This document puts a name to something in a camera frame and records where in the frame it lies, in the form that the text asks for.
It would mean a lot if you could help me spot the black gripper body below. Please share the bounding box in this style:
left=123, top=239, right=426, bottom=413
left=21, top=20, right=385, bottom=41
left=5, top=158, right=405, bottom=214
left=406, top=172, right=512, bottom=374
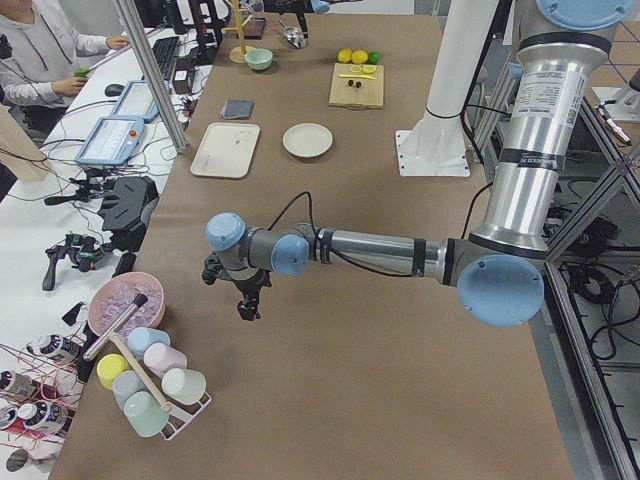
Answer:
left=296, top=11, right=308, bottom=31
left=202, top=253, right=271, bottom=306

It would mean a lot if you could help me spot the blue teach pendant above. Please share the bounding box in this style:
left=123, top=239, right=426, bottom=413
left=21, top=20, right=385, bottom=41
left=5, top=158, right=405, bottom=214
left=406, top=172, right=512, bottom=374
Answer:
left=111, top=80, right=159, bottom=122
left=75, top=116, right=145, bottom=166

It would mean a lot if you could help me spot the white cup rack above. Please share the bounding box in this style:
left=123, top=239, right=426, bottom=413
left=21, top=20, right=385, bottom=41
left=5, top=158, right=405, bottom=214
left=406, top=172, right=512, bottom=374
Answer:
left=160, top=392, right=213, bottom=441

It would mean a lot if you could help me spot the green lime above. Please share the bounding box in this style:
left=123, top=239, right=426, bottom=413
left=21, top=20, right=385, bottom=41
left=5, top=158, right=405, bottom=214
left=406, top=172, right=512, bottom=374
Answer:
left=368, top=51, right=380, bottom=65

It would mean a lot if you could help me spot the metal ice scoop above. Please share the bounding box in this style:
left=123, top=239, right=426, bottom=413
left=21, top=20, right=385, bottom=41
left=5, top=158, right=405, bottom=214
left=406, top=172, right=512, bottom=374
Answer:
left=279, top=17, right=307, bottom=49

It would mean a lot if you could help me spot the yellow plastic knife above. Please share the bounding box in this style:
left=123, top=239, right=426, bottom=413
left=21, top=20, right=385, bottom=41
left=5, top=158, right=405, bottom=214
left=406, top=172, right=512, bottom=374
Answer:
left=338, top=73, right=376, bottom=80

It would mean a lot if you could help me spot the aluminium frame post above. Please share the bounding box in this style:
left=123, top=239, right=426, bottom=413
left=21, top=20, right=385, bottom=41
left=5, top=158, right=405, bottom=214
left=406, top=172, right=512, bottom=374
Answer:
left=114, top=0, right=187, bottom=154

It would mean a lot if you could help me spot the white rabbit tray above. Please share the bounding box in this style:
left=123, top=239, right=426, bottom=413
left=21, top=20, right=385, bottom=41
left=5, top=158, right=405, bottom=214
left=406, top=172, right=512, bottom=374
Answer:
left=190, top=122, right=260, bottom=179

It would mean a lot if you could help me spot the pink bowl with ice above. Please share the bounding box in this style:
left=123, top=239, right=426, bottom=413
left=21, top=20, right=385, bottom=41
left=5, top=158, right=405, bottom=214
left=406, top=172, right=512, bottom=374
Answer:
left=88, top=272, right=166, bottom=337

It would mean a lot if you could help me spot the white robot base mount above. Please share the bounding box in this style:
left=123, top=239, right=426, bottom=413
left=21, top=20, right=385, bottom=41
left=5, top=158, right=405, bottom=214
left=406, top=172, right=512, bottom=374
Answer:
left=396, top=0, right=511, bottom=177

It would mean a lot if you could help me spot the blue teach pendant far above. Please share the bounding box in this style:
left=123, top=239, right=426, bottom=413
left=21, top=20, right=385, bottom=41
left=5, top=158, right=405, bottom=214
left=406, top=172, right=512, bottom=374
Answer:
left=111, top=80, right=159, bottom=122

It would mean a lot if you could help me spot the bamboo cutting board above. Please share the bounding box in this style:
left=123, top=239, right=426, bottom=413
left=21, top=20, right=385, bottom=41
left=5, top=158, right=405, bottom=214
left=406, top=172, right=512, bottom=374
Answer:
left=329, top=63, right=385, bottom=109

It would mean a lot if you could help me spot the cream round plate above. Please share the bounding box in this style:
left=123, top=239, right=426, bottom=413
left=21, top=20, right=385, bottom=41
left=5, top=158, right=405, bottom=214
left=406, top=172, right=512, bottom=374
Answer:
left=282, top=123, right=333, bottom=159

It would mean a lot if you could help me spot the whole yellow lemon lower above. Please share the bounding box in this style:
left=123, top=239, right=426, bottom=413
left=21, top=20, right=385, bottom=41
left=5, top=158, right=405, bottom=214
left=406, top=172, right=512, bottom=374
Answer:
left=350, top=50, right=369, bottom=65

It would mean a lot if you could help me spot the whole yellow lemon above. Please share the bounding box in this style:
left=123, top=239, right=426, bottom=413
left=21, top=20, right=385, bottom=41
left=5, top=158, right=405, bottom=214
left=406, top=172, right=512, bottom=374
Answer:
left=337, top=48, right=353, bottom=64
left=350, top=50, right=369, bottom=65

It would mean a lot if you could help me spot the blue teach pendant near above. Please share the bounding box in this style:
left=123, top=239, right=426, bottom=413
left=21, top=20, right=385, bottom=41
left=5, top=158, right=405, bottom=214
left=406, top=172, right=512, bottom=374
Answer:
left=75, top=116, right=145, bottom=166

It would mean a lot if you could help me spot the wooden cup stand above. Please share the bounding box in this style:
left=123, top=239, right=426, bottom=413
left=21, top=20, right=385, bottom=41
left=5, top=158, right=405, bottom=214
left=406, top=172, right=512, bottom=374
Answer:
left=222, top=0, right=254, bottom=64

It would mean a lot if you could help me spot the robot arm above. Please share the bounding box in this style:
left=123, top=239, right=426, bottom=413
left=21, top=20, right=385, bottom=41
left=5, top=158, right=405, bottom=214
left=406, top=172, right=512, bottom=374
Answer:
left=262, top=0, right=358, bottom=39
left=202, top=1, right=634, bottom=327

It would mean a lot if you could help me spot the mint green bowl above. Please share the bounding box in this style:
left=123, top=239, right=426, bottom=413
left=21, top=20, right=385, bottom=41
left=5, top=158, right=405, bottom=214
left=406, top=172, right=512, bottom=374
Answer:
left=244, top=48, right=274, bottom=71

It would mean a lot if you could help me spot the metal muddler black tip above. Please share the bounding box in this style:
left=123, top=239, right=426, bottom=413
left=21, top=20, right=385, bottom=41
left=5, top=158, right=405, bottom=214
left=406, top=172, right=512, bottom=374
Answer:
left=82, top=293, right=148, bottom=362

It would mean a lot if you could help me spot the seated person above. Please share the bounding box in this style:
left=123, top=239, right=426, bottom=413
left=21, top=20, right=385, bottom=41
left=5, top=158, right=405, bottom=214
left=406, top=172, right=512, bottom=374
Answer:
left=1, top=1, right=129, bottom=133

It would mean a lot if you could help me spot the grey folded cloth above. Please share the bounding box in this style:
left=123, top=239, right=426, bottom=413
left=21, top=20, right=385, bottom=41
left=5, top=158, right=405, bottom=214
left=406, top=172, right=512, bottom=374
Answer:
left=220, top=99, right=254, bottom=120

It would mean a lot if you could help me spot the whole yellow lemon upper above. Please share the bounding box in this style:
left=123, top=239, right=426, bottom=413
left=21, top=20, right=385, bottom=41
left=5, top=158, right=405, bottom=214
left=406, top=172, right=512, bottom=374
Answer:
left=337, top=48, right=353, bottom=64

